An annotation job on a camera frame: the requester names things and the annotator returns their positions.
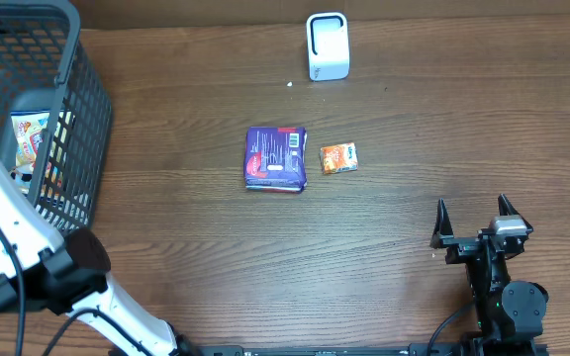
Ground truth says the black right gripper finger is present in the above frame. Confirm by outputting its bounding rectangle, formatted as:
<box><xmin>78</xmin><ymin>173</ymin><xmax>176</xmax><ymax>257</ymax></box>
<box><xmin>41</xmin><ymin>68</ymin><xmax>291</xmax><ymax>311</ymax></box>
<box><xmin>429</xmin><ymin>199</ymin><xmax>454</xmax><ymax>249</ymax></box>
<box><xmin>498</xmin><ymin>194</ymin><xmax>533</xmax><ymax>232</ymax></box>

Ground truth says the small orange snack packet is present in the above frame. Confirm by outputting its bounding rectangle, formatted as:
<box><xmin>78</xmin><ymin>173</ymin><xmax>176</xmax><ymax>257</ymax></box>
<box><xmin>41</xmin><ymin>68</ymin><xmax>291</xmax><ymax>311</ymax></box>
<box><xmin>320</xmin><ymin>142</ymin><xmax>358</xmax><ymax>174</ymax></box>

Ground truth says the purple red pad package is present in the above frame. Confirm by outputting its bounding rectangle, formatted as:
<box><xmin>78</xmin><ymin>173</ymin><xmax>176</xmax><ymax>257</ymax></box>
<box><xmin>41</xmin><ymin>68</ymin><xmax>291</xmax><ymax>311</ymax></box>
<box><xmin>243</xmin><ymin>127</ymin><xmax>307</xmax><ymax>193</ymax></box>

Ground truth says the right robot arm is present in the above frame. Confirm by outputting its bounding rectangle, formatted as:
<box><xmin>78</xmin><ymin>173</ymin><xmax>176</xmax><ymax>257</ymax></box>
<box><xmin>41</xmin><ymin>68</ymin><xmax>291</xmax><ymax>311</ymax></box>
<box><xmin>430</xmin><ymin>195</ymin><xmax>549</xmax><ymax>355</ymax></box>

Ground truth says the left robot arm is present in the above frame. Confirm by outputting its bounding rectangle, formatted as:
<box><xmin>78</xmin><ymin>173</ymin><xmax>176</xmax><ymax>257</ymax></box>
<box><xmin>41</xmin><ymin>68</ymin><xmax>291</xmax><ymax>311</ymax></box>
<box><xmin>0</xmin><ymin>29</ymin><xmax>195</xmax><ymax>355</ymax></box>

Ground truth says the white barcode scanner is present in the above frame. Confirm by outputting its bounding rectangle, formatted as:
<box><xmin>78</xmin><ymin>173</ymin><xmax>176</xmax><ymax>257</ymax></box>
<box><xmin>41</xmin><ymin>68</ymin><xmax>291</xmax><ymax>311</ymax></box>
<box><xmin>306</xmin><ymin>12</ymin><xmax>350</xmax><ymax>81</ymax></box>

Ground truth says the yellow snack bag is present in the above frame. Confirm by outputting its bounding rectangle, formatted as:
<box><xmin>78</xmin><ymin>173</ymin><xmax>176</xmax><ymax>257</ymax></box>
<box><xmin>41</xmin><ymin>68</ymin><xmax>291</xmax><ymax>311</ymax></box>
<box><xmin>9</xmin><ymin>110</ymin><xmax>75</xmax><ymax>195</ymax></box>

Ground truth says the dark grey plastic basket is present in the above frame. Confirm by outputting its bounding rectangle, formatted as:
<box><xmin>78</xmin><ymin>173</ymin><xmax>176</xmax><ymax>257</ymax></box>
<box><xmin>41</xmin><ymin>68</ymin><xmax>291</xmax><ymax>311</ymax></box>
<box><xmin>0</xmin><ymin>0</ymin><xmax>113</xmax><ymax>234</ymax></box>

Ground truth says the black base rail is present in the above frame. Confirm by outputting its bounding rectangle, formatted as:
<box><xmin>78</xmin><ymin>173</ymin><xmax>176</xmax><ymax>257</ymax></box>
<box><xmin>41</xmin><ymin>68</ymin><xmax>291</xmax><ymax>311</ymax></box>
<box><xmin>108</xmin><ymin>342</ymin><xmax>551</xmax><ymax>356</ymax></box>

